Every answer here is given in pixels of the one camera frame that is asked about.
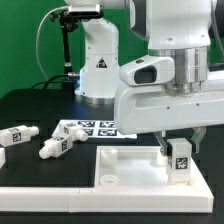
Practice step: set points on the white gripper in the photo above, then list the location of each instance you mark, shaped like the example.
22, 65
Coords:
142, 105

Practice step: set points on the white square tabletop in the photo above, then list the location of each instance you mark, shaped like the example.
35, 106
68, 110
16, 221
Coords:
132, 166

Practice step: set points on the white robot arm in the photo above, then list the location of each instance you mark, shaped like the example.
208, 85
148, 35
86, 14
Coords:
172, 86

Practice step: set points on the white L-shaped fence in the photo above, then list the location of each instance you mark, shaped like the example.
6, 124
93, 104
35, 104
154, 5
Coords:
193, 197

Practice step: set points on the paper sheet with markers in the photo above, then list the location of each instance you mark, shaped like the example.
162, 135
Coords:
96, 128

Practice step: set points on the white block at left edge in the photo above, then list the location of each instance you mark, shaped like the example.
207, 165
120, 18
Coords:
2, 157

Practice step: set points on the black camera on stand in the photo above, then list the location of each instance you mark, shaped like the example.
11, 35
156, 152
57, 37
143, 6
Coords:
68, 18

